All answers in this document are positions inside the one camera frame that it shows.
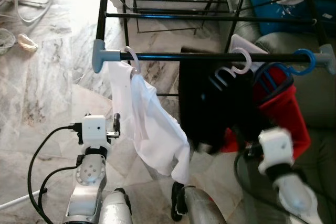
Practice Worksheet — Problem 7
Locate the red garment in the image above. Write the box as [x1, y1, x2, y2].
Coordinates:
[220, 66, 311, 159]

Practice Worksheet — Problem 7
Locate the blue plastic hanger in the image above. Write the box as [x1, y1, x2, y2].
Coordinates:
[256, 49, 317, 94]

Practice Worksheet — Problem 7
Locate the white shirt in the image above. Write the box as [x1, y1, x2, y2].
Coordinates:
[108, 60, 191, 184]

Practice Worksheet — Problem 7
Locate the black garment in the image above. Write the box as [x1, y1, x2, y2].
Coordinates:
[180, 47, 263, 155]

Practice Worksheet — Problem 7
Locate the silver right robot leg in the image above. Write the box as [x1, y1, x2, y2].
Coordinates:
[171, 182, 227, 224]

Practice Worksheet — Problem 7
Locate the silver robot leg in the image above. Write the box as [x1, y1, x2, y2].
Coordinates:
[99, 188, 132, 224]
[171, 182, 227, 224]

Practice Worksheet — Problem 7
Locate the silver left robot leg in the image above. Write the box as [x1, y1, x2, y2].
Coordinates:
[99, 188, 132, 224]

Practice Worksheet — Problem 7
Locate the grey green leather sofa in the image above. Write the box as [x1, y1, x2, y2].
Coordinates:
[219, 0, 336, 224]

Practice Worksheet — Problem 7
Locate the black metal drying rack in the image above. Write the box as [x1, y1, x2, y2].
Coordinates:
[92, 0, 336, 99]

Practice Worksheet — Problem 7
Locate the white flat board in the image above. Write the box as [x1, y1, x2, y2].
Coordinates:
[229, 34, 269, 72]

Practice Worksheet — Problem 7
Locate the white rod black tip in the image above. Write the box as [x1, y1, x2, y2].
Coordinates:
[0, 188, 49, 209]

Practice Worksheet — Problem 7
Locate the beige crumpled object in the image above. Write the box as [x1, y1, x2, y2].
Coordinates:
[17, 34, 39, 52]

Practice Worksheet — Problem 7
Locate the blue bag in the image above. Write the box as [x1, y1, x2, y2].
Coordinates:
[247, 0, 336, 37]

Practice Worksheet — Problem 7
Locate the clear plastic bag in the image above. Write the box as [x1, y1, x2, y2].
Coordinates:
[0, 29, 16, 55]

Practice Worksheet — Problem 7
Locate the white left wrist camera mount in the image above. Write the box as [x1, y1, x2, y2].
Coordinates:
[80, 114, 112, 148]

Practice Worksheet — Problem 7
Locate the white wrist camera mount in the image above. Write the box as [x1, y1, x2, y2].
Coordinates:
[257, 127, 293, 173]
[80, 114, 112, 148]

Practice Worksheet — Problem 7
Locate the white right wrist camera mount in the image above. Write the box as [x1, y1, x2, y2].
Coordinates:
[257, 127, 293, 173]

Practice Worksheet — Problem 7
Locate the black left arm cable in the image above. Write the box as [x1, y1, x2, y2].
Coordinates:
[37, 165, 80, 222]
[27, 123, 83, 223]

